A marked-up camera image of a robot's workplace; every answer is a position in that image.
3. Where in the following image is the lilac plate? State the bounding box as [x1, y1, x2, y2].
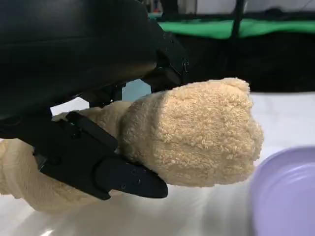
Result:
[250, 146, 315, 236]

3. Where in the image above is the black pole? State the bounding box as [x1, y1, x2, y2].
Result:
[231, 0, 246, 40]

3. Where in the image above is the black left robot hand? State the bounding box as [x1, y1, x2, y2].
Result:
[0, 0, 190, 200]

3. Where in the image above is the black cloth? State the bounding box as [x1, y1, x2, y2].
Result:
[169, 33, 315, 93]

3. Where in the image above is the beige towel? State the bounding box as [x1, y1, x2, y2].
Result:
[0, 77, 264, 214]

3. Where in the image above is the green cloth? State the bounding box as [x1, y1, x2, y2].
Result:
[157, 18, 315, 40]

